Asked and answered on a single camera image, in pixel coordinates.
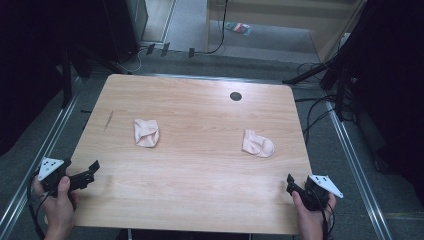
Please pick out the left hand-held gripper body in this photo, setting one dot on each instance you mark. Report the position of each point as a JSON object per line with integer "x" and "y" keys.
{"x": 53, "y": 173}

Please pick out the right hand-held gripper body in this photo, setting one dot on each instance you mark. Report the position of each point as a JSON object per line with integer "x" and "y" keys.
{"x": 319, "y": 193}

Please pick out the person's right hand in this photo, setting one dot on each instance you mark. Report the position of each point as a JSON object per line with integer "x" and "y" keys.
{"x": 311, "y": 218}

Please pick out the person's left hand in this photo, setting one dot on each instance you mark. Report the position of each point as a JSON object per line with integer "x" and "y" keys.
{"x": 59, "y": 208}

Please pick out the crumpled pink sock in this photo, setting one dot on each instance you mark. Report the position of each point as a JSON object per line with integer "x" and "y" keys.
{"x": 146, "y": 133}

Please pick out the black metal stand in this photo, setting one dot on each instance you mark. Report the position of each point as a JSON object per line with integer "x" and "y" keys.
{"x": 66, "y": 78}
{"x": 333, "y": 71}

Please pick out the black round table grommet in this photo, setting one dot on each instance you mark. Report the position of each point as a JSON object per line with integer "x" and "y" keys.
{"x": 235, "y": 96}

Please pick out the dark cabinet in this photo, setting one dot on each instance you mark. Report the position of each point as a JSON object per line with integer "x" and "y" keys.
{"x": 128, "y": 26}

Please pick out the colourful packet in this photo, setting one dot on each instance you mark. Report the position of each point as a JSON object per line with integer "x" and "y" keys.
{"x": 238, "y": 28}

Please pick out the metal floor rail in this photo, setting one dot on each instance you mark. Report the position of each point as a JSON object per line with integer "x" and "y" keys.
{"x": 40, "y": 153}
{"x": 358, "y": 173}

